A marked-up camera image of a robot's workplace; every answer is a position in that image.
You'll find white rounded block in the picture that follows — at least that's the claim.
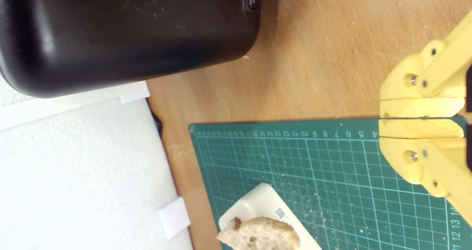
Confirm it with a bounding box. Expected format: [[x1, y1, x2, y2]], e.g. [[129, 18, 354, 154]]
[[218, 183, 322, 250]]

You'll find black two-slot toaster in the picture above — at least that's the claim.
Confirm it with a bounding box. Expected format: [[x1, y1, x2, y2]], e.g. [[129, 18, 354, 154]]
[[0, 0, 263, 98]]

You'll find green cutting mat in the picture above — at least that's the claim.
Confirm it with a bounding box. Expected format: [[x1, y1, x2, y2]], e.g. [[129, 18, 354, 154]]
[[189, 117, 472, 250]]

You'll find small white wall clip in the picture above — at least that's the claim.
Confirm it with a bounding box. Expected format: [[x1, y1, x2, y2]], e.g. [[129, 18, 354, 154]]
[[159, 197, 191, 240], [120, 81, 151, 104]]

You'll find brown bread slice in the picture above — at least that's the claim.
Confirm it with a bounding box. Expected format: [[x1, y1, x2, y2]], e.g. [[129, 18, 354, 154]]
[[216, 216, 301, 250]]

